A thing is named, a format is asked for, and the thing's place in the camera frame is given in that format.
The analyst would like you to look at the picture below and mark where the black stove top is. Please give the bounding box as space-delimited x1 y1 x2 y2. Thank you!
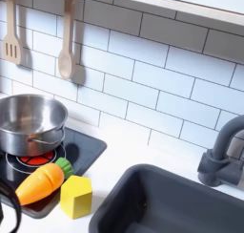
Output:
0 127 108 220

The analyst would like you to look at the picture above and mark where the wooden spoon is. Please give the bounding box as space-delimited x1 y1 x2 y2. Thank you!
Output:
57 0 78 81

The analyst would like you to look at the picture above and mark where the steel pot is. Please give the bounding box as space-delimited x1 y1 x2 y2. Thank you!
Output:
0 94 70 158

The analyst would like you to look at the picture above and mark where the yellow toy block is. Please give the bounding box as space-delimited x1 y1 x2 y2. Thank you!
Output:
59 175 93 221

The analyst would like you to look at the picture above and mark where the grey tap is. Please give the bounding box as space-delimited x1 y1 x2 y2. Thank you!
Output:
196 115 244 188

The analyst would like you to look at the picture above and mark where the grey sink basin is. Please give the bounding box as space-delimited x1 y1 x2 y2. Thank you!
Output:
88 163 244 233

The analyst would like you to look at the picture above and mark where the orange toy carrot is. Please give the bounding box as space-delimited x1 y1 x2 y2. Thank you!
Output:
14 157 74 206

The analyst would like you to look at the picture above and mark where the wooden slotted spatula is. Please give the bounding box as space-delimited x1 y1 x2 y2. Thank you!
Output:
2 0 23 65

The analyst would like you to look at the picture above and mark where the white wall cabinet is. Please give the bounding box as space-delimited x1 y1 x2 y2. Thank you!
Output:
113 0 244 27

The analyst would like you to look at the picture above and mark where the thin black cable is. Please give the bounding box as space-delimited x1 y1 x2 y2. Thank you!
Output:
0 179 23 233

